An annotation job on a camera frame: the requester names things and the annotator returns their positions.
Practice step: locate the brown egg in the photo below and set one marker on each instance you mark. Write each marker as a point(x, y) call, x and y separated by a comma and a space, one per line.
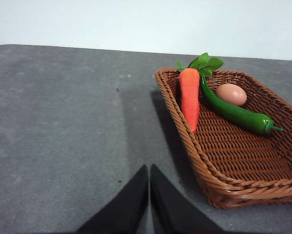
point(231, 94)

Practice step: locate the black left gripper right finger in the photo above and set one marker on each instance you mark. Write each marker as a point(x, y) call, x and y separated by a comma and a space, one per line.
point(170, 212)

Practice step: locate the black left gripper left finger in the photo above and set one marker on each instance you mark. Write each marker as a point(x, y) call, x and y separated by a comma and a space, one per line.
point(126, 212)

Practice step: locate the brown wicker basket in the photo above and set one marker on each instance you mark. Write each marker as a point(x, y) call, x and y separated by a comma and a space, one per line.
point(233, 156)

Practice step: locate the orange carrot with green leaves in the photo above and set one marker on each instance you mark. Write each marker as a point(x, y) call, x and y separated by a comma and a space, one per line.
point(190, 97)

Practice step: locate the green chili pepper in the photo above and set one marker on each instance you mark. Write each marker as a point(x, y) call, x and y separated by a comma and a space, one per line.
point(233, 113)

